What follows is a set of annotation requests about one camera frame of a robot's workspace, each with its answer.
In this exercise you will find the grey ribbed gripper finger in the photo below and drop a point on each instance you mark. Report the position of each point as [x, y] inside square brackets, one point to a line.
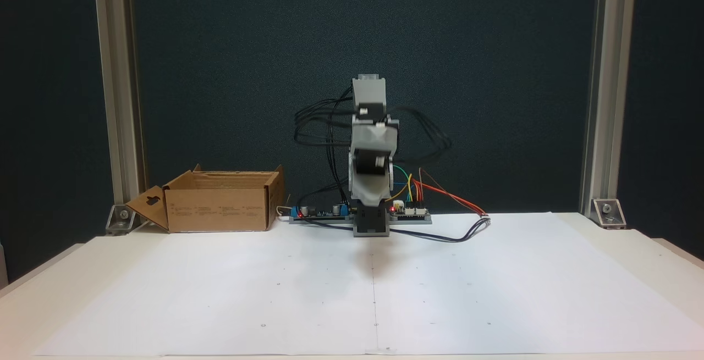
[369, 190]

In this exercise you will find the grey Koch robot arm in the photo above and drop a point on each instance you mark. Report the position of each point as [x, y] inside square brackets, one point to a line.
[367, 93]

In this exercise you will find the circuit board with white connectors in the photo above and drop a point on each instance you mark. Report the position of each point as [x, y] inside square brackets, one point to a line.
[410, 215]

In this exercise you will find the blue power circuit board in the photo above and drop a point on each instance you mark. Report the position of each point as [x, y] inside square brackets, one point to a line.
[322, 215]

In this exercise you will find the brown cardboard box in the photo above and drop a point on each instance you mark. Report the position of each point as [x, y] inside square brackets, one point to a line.
[220, 206]

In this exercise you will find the metal corner bracket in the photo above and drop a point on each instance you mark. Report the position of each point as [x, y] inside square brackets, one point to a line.
[121, 218]
[609, 212]

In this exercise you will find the aluminium frame post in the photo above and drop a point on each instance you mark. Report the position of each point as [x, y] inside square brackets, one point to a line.
[608, 74]
[118, 74]

